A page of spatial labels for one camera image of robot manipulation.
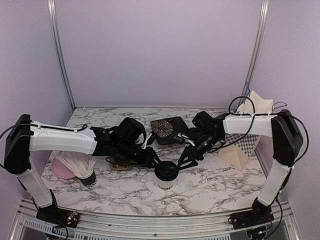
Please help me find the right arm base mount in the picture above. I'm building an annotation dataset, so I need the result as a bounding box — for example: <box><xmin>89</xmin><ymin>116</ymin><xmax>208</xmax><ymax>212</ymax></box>
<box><xmin>228</xmin><ymin>198</ymin><xmax>274</xmax><ymax>230</ymax></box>

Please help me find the right aluminium frame post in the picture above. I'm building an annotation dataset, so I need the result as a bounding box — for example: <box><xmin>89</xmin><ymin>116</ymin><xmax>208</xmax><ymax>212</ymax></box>
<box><xmin>243</xmin><ymin>0</ymin><xmax>270</xmax><ymax>90</ymax></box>

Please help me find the black cup holding straws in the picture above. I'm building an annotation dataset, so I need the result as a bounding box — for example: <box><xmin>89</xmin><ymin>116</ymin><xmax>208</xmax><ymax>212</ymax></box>
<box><xmin>77</xmin><ymin>169</ymin><xmax>97</xmax><ymax>188</ymax></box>

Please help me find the aluminium front rail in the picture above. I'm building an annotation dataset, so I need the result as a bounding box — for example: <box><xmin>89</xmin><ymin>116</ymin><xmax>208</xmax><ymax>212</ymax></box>
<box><xmin>8</xmin><ymin>199</ymin><xmax>301</xmax><ymax>240</ymax></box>

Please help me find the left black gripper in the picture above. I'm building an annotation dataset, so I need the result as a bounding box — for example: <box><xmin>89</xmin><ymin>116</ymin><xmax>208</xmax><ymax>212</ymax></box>
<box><xmin>117</xmin><ymin>141</ymin><xmax>162</xmax><ymax>170</ymax></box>

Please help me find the left aluminium frame post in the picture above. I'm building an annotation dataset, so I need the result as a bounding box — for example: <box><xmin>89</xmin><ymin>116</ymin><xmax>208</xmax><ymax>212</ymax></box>
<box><xmin>47</xmin><ymin>0</ymin><xmax>76</xmax><ymax>111</ymax></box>

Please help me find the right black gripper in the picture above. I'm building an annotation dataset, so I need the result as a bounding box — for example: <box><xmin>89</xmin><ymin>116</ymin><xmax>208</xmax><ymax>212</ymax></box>
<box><xmin>176</xmin><ymin>132</ymin><xmax>222</xmax><ymax>171</ymax></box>

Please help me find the pink round plate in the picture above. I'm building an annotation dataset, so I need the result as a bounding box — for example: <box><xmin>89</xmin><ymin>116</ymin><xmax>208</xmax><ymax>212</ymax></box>
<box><xmin>51</xmin><ymin>156</ymin><xmax>76</xmax><ymax>180</ymax></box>

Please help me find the black floral square plate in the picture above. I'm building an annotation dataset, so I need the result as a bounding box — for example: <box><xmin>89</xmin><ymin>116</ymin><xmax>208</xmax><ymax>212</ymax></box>
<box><xmin>150</xmin><ymin>116</ymin><xmax>189</xmax><ymax>146</ymax></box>

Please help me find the aluminium frame post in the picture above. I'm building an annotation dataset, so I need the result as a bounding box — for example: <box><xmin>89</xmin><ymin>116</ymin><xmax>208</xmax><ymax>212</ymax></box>
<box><xmin>47</xmin><ymin>0</ymin><xmax>76</xmax><ymax>111</ymax></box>
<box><xmin>243</xmin><ymin>0</ymin><xmax>270</xmax><ymax>90</ymax></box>

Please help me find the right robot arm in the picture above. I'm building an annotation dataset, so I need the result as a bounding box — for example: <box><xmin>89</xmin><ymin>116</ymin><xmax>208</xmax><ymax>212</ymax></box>
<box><xmin>177</xmin><ymin>109</ymin><xmax>310</xmax><ymax>224</ymax></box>

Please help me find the blue checkered paper bag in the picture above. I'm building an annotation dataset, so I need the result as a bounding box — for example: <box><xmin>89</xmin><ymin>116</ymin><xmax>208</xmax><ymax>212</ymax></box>
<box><xmin>217</xmin><ymin>87</ymin><xmax>287</xmax><ymax>171</ymax></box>

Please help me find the black plastic cup lid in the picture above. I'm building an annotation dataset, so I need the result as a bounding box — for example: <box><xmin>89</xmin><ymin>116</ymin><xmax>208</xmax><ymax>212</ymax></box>
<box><xmin>154</xmin><ymin>161</ymin><xmax>179</xmax><ymax>182</ymax></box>

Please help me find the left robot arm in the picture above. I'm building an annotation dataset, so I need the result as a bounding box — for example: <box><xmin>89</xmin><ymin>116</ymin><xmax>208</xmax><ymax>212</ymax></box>
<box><xmin>1</xmin><ymin>114</ymin><xmax>161</xmax><ymax>223</ymax></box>

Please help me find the brown cardboard cup carrier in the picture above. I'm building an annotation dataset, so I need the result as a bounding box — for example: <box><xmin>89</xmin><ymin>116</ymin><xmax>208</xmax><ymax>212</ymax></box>
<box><xmin>109</xmin><ymin>161</ymin><xmax>133</xmax><ymax>172</ymax></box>

